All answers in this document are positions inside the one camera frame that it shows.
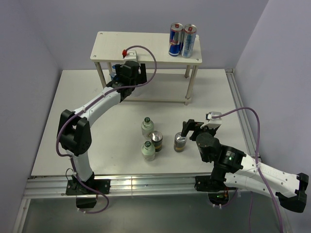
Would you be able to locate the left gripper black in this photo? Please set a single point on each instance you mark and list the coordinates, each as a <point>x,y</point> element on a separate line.
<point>143,76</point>

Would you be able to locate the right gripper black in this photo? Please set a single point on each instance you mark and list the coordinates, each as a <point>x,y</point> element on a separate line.
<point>191,125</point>

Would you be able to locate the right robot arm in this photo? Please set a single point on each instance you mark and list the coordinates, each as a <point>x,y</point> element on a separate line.
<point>233,168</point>

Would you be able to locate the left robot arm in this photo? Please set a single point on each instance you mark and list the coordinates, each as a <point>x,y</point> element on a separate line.
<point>74,130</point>

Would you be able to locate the white two-tier shelf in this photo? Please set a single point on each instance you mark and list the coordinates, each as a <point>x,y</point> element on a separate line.
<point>175,76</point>

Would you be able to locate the grey coffee can right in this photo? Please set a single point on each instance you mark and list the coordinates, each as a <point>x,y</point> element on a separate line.
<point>179,142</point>

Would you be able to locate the black coffee can left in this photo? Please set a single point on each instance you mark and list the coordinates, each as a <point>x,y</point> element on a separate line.
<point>157,138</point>

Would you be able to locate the green cap glass bottle far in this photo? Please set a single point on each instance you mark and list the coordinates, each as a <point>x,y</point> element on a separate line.
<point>147,127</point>

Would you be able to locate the green cap glass bottle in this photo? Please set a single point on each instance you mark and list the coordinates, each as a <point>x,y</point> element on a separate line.
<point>147,127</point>
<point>148,151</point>

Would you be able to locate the green cap glass bottle near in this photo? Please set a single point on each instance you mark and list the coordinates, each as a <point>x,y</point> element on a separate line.
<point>148,151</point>

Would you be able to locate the blue Red Bull can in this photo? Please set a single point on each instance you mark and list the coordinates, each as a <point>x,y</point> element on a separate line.
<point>175,39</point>

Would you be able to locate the silver Red Bull can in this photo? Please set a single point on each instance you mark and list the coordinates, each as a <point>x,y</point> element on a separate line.
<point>189,35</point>

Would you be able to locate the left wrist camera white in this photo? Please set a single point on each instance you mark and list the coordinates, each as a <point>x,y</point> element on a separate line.
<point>129,55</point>

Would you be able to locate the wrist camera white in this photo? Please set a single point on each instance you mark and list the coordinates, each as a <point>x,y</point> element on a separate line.
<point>213,120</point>
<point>129,55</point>

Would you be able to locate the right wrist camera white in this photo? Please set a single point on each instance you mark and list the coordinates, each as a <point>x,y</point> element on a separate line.
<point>213,120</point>

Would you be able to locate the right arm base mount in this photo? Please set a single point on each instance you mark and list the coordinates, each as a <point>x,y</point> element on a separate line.
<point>219,195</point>

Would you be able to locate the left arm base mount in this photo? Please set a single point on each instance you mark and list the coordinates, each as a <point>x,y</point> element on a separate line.
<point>85,198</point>

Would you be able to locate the aluminium front rail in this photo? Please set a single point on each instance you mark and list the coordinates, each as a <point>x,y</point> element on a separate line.
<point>138,204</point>

